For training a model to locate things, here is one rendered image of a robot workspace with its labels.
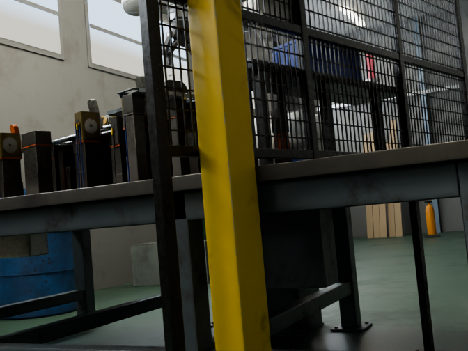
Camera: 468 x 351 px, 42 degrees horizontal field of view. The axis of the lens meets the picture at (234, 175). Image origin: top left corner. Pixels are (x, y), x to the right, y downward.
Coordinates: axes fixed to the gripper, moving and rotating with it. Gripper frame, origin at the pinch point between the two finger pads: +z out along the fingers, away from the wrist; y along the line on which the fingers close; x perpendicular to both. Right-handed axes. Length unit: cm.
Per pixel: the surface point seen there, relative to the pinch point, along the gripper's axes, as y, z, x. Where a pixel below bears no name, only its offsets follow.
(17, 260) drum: -52, 72, -240
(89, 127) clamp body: 18.8, 15.1, -37.3
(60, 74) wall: -155, -94, -334
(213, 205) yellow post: 53, 52, 62
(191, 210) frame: 45, 53, 46
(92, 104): 15.6, 5.0, -38.9
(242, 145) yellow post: 47, 38, 68
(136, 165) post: 40, 37, 17
